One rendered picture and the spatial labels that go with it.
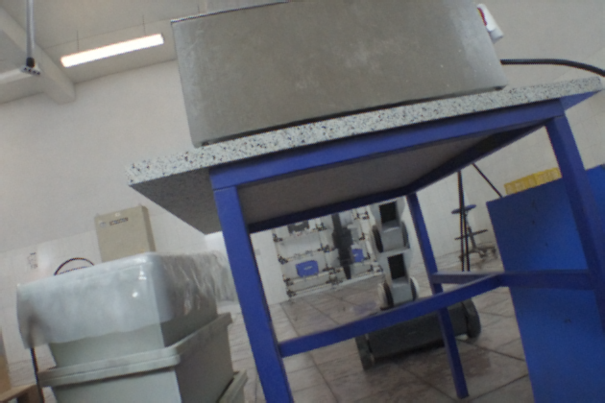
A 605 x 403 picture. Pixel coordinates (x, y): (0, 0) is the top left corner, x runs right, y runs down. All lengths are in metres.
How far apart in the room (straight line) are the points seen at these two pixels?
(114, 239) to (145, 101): 2.45
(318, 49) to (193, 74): 0.21
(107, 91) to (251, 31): 6.89
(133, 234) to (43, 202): 1.88
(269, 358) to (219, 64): 0.45
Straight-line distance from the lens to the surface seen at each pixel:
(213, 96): 0.64
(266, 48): 0.68
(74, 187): 7.18
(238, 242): 0.49
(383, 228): 1.84
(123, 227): 6.32
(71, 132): 7.49
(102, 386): 1.09
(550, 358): 1.11
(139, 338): 1.03
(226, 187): 0.50
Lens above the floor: 0.59
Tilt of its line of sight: 8 degrees up
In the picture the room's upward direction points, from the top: 15 degrees counter-clockwise
